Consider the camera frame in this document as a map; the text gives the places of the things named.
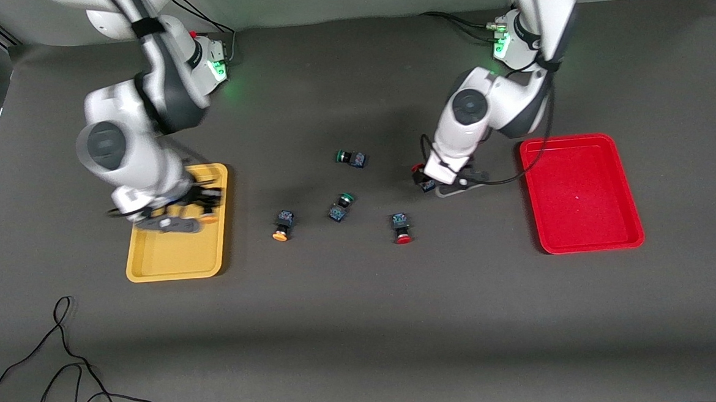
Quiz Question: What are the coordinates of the red push button switch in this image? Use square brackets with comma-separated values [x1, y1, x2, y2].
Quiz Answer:
[390, 211, 414, 246]
[410, 162, 438, 195]

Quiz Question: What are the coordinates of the yellow plastic tray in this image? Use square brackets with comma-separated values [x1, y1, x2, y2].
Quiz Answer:
[121, 163, 234, 283]

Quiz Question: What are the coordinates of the red plastic tray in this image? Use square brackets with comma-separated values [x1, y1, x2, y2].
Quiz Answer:
[518, 130, 647, 257]

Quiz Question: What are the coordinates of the green push button switch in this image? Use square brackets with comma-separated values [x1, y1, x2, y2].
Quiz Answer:
[326, 192, 357, 224]
[335, 149, 368, 170]

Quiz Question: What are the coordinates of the black left arm base cable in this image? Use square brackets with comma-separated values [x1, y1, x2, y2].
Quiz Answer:
[418, 7, 510, 47]

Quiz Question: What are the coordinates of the black arm base cable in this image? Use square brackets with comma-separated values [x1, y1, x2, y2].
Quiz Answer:
[173, 0, 239, 69]
[418, 7, 510, 47]

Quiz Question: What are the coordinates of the black right arm base cable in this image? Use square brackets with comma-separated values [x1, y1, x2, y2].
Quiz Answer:
[173, 0, 239, 69]

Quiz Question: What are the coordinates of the thin black loose cable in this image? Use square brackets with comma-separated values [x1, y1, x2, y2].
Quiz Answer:
[0, 291, 162, 402]

